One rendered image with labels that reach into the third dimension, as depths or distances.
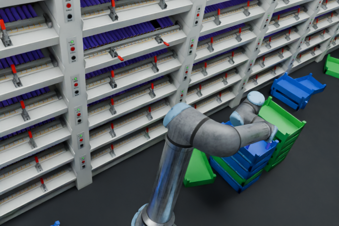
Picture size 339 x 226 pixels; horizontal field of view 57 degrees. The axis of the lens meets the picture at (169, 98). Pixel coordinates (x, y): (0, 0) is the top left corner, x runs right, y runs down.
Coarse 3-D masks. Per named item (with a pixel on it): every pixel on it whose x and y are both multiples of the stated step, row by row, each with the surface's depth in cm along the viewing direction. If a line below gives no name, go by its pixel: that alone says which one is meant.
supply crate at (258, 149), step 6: (252, 144) 192; (258, 144) 193; (264, 144) 193; (270, 144) 192; (276, 144) 187; (240, 150) 186; (246, 150) 182; (252, 150) 188; (258, 150) 189; (264, 150) 190; (270, 150) 186; (246, 156) 184; (252, 156) 180; (258, 156) 177; (264, 156) 186; (252, 162) 181
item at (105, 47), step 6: (162, 30) 162; (168, 30) 164; (138, 36) 154; (144, 36) 155; (150, 36) 158; (162, 36) 161; (114, 42) 147; (120, 42) 148; (126, 42) 150; (132, 42) 153; (96, 48) 141; (102, 48) 143; (108, 48) 145; (84, 54) 138; (90, 54) 141
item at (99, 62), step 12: (180, 24) 168; (168, 36) 164; (180, 36) 167; (120, 48) 149; (132, 48) 152; (144, 48) 154; (156, 48) 160; (84, 60) 133; (96, 60) 141; (108, 60) 143; (120, 60) 148
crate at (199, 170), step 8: (200, 152) 223; (192, 160) 217; (200, 160) 218; (192, 168) 212; (200, 168) 213; (208, 168) 212; (192, 176) 207; (200, 176) 208; (208, 176) 209; (184, 184) 202; (192, 184) 200; (200, 184) 202
